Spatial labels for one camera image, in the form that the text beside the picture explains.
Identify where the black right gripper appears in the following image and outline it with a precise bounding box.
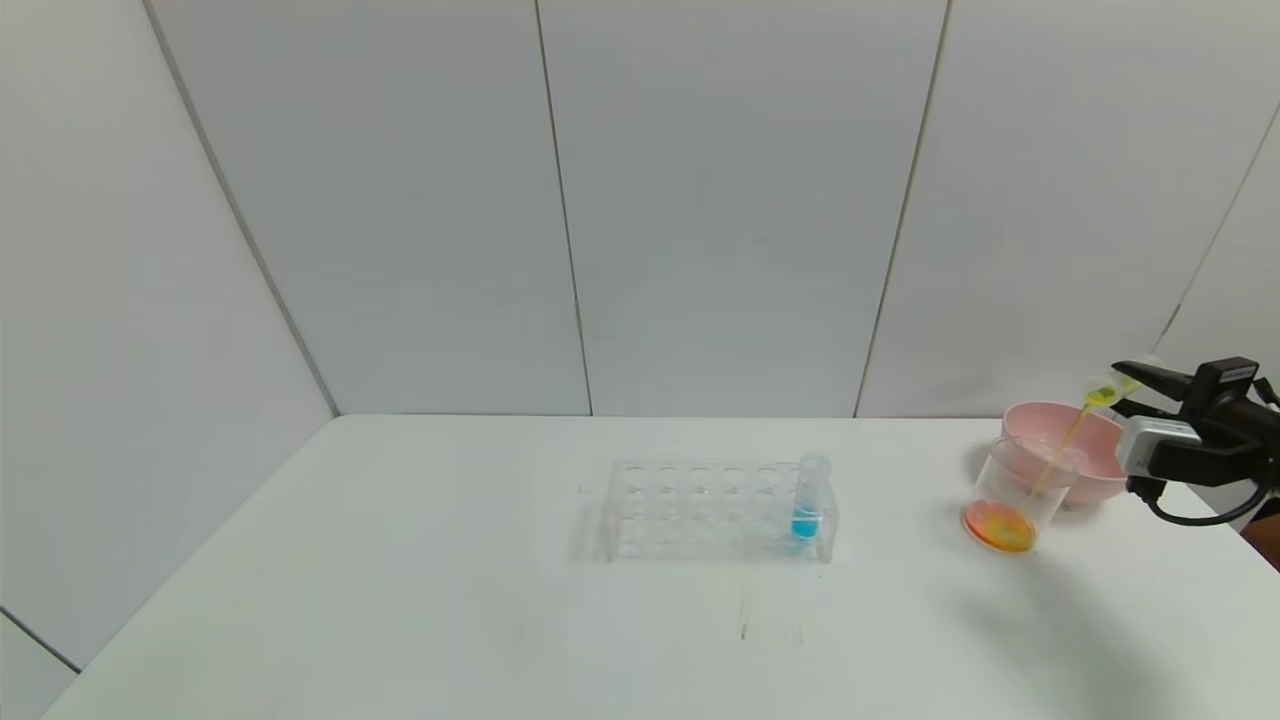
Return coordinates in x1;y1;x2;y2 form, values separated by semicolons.
1110;356;1280;449

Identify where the test tube with yellow pigment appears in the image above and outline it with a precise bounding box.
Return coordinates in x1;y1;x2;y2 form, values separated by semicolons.
1084;357;1163;411

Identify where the clear glass beaker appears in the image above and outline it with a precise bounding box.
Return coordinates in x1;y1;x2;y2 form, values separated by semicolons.
962;437;1079;555

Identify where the test tube with blue pigment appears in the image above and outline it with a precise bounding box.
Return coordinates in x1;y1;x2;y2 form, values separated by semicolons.
792;452;831;544

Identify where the clear plastic test tube rack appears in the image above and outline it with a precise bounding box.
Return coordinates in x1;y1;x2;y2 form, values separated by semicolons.
600;458;839;564

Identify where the pink bowl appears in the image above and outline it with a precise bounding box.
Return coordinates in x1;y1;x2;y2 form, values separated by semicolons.
1002;401;1136;507

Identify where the brown wooden furniture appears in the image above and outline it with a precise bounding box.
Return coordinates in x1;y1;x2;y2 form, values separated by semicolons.
1243;505;1280;573

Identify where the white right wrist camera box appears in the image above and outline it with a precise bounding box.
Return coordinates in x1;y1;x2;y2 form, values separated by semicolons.
1117;417;1207;482

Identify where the black camera cable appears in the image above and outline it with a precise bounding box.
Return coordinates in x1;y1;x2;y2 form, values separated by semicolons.
1128;476;1277;528

